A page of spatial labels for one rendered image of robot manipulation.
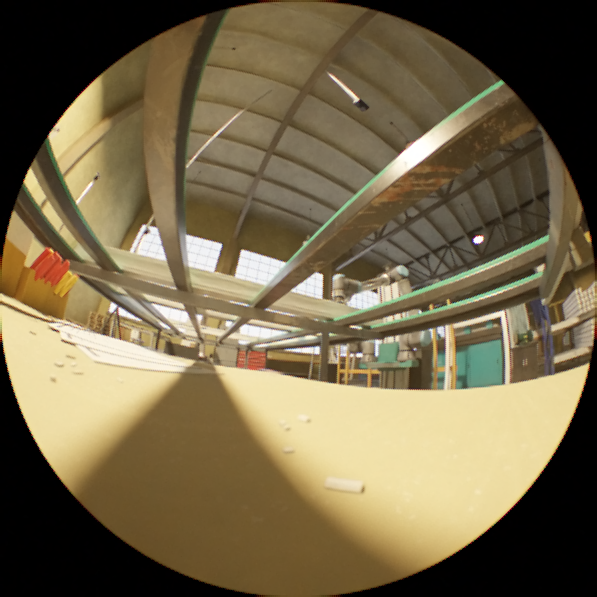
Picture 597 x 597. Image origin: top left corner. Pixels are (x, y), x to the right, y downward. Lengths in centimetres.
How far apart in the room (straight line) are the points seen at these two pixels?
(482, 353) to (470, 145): 423
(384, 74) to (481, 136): 783
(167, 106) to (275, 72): 768
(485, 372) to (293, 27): 995
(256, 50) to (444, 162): 788
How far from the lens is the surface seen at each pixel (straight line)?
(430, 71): 859
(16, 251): 55
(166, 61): 19
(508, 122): 22
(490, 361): 433
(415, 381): 215
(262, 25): 809
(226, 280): 67
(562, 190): 29
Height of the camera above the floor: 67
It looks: 20 degrees up
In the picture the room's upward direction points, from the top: 5 degrees clockwise
